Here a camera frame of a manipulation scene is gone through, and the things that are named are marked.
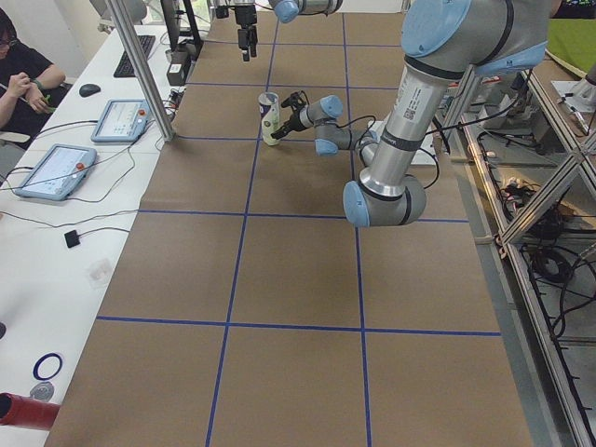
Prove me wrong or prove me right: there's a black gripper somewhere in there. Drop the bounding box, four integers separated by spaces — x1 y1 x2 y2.
271 110 310 140
214 0 258 61

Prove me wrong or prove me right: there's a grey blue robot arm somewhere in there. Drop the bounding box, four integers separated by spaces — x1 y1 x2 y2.
272 0 551 227
210 0 343 61

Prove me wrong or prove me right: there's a yellow Wilson tennis ball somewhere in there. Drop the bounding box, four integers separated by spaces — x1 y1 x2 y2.
261 116 280 135

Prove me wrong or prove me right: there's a small black box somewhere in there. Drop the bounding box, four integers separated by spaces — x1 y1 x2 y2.
166 40 201 87

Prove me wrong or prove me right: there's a black computer monitor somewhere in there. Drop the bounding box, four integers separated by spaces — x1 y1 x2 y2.
160 0 203 54

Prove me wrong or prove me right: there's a black keyboard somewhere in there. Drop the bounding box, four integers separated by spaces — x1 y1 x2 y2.
113 34 157 78

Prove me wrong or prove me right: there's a far blue teach pendant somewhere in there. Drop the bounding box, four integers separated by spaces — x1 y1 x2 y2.
90 99 151 144

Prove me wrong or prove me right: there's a blue teach pendant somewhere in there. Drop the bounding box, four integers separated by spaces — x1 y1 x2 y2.
14 143 97 201
90 99 151 144

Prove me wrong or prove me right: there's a black computer mouse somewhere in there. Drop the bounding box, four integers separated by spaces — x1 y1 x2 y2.
78 83 102 98

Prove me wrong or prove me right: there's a seated person in black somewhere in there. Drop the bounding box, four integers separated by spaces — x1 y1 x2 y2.
1 12 68 149

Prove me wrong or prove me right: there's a near blue teach pendant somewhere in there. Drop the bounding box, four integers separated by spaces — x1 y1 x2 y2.
14 143 97 201

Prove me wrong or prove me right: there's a small black square pad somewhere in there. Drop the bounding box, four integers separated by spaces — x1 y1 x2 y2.
64 230 80 249

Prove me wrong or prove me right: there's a green cloth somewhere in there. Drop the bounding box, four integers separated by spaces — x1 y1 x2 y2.
547 19 595 77

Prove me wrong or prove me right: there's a blue tape roll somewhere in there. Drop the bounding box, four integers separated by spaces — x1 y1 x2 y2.
32 352 63 382

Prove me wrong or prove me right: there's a red cylinder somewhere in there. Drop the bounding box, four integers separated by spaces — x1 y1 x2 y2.
1 393 61 431

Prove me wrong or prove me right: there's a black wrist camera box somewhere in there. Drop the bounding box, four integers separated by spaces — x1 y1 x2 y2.
280 90 309 113

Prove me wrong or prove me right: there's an aluminium frame post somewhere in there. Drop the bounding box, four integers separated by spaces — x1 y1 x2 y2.
106 0 175 142

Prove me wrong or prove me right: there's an aluminium side frame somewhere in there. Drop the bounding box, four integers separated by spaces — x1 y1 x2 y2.
442 60 595 446

